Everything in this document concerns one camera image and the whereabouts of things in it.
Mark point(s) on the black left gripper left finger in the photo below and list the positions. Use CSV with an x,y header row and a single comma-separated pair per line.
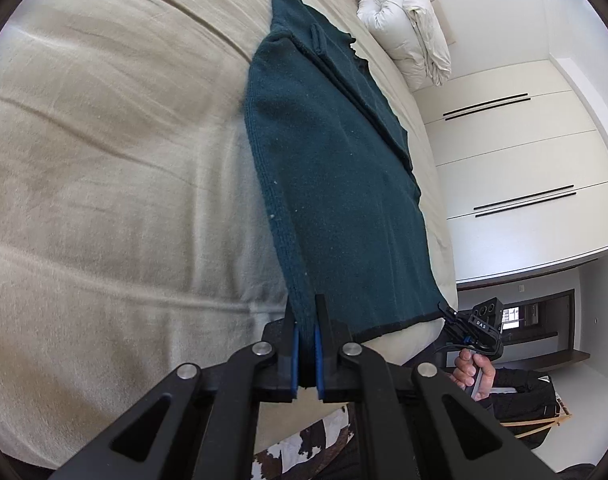
x,y
196,423

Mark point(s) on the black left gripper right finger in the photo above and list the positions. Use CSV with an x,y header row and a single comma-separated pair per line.
x,y
411,423

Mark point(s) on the dark teal knit sweater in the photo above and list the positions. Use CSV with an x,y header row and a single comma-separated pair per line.
x,y
337,180

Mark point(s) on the person's right hand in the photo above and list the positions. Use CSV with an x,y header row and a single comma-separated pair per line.
x,y
474,370

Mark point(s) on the cow print rug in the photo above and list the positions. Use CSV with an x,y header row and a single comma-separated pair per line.
x,y
308,453

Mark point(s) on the beige bed sheet mattress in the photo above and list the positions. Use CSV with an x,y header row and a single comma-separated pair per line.
x,y
133,235

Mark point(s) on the folded white duvet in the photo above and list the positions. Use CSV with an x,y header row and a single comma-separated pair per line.
x,y
410,33

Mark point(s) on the white wardrobe with black handles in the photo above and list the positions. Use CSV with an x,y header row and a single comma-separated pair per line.
x,y
523,171

